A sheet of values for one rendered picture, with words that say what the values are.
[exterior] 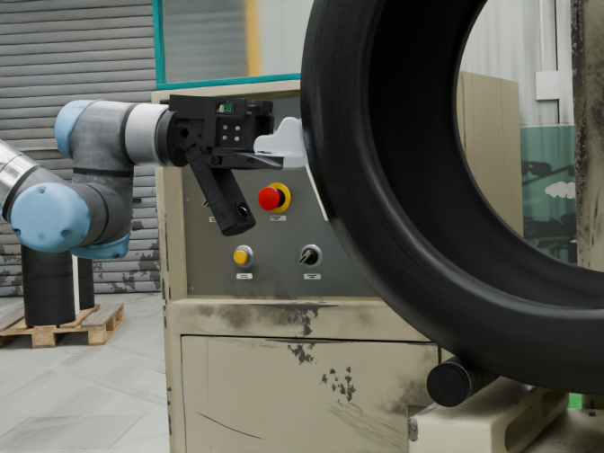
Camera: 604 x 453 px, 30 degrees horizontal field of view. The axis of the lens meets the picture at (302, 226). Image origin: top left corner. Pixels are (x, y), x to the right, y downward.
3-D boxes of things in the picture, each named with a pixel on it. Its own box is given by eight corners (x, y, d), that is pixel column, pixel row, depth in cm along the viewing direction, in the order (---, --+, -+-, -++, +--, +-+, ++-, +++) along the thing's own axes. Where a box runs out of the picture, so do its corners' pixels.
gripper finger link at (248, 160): (277, 156, 124) (208, 150, 128) (276, 170, 125) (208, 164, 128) (296, 155, 129) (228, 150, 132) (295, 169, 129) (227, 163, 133)
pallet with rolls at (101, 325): (20, 326, 866) (14, 227, 862) (125, 321, 870) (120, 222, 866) (-18, 351, 746) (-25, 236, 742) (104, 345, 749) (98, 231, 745)
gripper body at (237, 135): (249, 99, 126) (157, 93, 131) (244, 175, 127) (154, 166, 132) (279, 101, 133) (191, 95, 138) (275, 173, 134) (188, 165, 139)
